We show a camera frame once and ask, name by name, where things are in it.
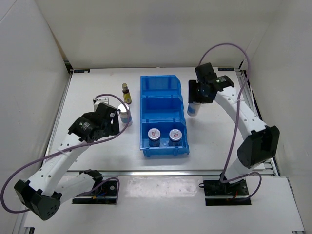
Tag silver-lid blue-label jar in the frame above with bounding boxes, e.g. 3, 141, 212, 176
187, 102, 201, 117
118, 103, 132, 127

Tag white-lid spice jar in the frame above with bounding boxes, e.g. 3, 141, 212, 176
148, 128, 161, 147
168, 129, 182, 147

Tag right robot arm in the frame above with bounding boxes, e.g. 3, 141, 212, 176
187, 63, 280, 195

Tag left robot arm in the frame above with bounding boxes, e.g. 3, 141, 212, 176
14, 103, 119, 221

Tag left brown yellow-label bottle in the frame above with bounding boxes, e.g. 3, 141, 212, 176
122, 83, 132, 104

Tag blue bin near compartment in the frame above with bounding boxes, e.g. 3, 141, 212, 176
140, 120, 190, 157

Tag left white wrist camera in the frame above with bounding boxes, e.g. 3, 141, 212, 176
93, 96, 109, 105

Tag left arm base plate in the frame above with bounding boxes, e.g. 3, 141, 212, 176
72, 177, 120, 205

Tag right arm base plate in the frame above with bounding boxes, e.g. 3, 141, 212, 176
198, 179, 252, 206

